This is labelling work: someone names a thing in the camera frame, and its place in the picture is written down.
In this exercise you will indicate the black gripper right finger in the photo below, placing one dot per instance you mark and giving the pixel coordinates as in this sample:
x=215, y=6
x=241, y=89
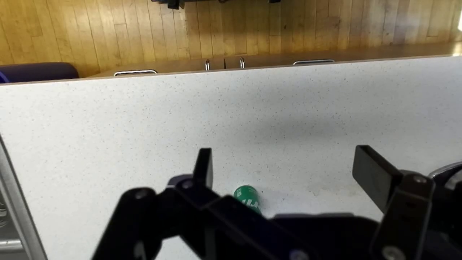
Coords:
x=404, y=212

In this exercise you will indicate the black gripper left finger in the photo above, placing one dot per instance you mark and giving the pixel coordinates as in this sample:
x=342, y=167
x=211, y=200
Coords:
x=139, y=217

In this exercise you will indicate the green soda can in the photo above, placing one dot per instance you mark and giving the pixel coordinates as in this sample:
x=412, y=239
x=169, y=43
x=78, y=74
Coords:
x=246, y=196

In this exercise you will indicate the small metal cabinet knob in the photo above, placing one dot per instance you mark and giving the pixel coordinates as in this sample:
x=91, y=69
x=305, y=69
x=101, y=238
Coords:
x=207, y=66
x=241, y=63

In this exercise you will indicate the stainless steel double sink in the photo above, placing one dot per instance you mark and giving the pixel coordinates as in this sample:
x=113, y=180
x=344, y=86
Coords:
x=12, y=222

